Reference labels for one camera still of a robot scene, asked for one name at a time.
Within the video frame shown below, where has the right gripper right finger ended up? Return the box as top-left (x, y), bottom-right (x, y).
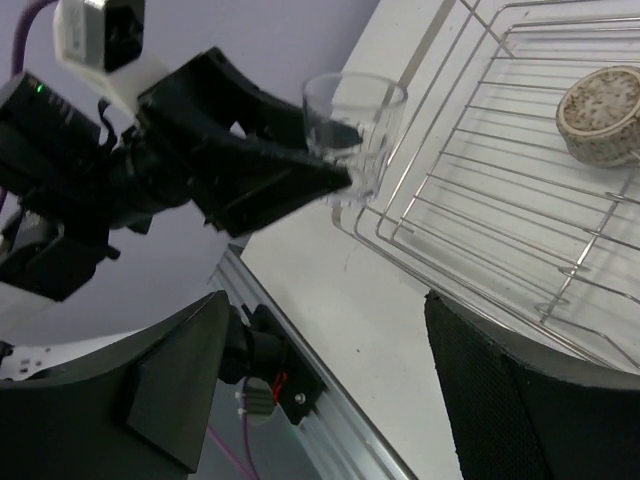
top-left (424, 291), bottom-right (639, 479)

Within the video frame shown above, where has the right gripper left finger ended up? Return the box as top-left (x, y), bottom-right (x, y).
top-left (1, 292), bottom-right (230, 479)

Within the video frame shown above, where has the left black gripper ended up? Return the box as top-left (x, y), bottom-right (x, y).
top-left (100, 47), bottom-right (351, 237)

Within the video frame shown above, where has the small clear glass cup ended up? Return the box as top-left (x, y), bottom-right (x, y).
top-left (302, 72), bottom-right (408, 207)

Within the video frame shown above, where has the speckled beige small cup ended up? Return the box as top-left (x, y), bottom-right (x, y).
top-left (555, 65), bottom-right (639, 168)

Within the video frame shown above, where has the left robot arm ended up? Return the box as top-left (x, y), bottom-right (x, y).
top-left (1, 48), bottom-right (351, 302)

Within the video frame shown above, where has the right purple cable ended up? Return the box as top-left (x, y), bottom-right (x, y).
top-left (204, 419), bottom-right (261, 480)

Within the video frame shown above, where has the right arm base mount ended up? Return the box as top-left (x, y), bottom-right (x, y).
top-left (218, 304), bottom-right (325, 425)

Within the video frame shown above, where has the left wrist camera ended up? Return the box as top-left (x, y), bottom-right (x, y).
top-left (53, 0), bottom-right (169, 118)

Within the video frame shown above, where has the aluminium mounting rail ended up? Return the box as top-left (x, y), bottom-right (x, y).
top-left (211, 245), bottom-right (415, 479)

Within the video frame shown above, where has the steel wire dish rack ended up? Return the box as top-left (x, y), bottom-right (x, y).
top-left (331, 1), bottom-right (639, 373)

